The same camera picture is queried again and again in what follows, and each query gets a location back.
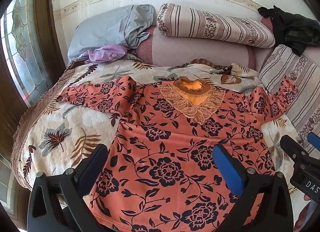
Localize orange floral shirt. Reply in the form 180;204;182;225
56;75;299;232

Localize black clothes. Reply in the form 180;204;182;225
257;5;320;56

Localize stained glass window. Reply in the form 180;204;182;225
0;0;54;108

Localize leaf print quilted blanket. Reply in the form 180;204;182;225
10;58;304;222

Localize grey blue pillow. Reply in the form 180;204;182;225
67;4;156;66

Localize purple floral cloth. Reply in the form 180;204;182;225
75;44;127;65

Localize striped floral cushion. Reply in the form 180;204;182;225
257;44;320;155

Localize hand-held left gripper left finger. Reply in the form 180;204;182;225
27;144;109;232

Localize wooden window frame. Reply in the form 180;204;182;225
0;0;68;152

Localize person's right hand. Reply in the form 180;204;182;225
300;194;313;224

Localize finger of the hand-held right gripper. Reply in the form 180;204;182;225
307;132;320;150
280;135;310;163

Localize striped floral bolster pillow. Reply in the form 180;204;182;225
156;3;276;48

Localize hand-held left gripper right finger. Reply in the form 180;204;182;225
212;144;294;232

